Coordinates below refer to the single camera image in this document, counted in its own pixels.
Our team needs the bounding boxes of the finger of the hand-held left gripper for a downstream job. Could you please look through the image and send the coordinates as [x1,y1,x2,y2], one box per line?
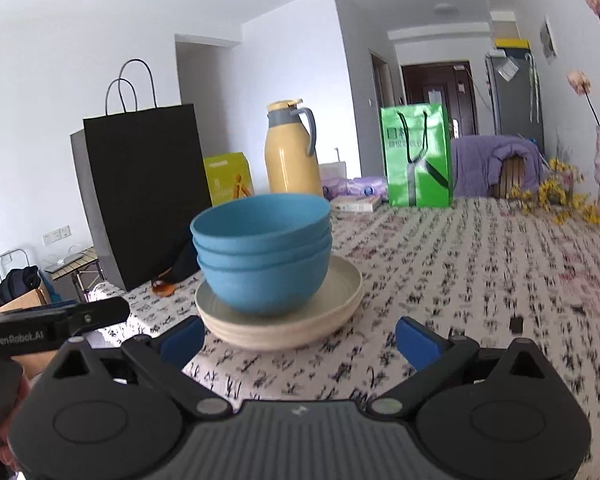
[55,296,131,337]

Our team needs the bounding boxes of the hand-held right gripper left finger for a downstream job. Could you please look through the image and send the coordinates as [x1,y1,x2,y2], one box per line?
[45,316,233,422]

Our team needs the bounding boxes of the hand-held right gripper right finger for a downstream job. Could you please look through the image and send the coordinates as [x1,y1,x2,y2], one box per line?
[370,316,561,421]

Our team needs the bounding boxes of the blue bowl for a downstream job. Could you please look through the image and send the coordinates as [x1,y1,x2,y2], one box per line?
[192,232,333,267]
[190,193,332,252]
[196,247,331,317]

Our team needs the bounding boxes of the person's left hand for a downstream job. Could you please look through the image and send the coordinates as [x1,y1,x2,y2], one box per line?
[0,372,33,465]

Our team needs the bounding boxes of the black backpack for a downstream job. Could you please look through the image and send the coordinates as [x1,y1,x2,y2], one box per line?
[0,266,41,307]

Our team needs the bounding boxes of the small folding table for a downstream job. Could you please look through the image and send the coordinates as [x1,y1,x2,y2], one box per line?
[42,247,105,303]

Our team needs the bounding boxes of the black metal chair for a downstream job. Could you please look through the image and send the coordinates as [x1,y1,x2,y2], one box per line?
[0,249,36,286]

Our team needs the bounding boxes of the black and orange toy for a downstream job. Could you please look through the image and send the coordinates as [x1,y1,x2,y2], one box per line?
[150,240,201,297]

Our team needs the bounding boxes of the calligraphy printed tablecloth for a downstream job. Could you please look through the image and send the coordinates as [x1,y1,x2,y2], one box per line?
[87,196,600,480]

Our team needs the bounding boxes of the black paper bag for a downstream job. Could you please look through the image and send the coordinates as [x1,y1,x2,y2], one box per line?
[70,58,216,292]

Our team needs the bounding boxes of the yellow snack packet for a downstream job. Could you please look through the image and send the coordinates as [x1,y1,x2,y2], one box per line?
[203,152,256,207]

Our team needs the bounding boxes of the green gift bag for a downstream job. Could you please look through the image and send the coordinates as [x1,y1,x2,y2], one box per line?
[380,103,453,208]

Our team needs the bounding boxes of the purple jacket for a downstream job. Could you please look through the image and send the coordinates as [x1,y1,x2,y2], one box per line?
[451,135,546,198]

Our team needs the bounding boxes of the wooden chair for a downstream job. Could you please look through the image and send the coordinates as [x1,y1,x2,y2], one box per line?
[490,155,531,200]

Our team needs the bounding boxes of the white box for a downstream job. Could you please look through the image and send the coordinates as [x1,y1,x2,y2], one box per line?
[319,149,348,181]

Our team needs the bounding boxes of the yellow flower sprigs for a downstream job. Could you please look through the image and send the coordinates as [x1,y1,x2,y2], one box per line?
[510,157,600,226]

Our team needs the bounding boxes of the yellow thermos jug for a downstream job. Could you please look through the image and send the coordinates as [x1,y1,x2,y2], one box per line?
[264,99,325,200]

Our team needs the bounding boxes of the grey refrigerator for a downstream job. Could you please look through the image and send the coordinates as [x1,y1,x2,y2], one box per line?
[485,50,546,158]

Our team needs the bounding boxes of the dark brown door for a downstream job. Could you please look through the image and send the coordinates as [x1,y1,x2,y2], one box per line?
[401,61,480,137]

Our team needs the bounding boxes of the white umbrella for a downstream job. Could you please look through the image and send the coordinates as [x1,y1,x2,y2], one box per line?
[526,52,541,123]

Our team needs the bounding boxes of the white paper sheet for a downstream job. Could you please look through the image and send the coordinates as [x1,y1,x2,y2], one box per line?
[497,55,520,81]

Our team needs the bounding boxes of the wall picture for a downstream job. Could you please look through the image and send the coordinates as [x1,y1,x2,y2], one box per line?
[539,16,559,65]

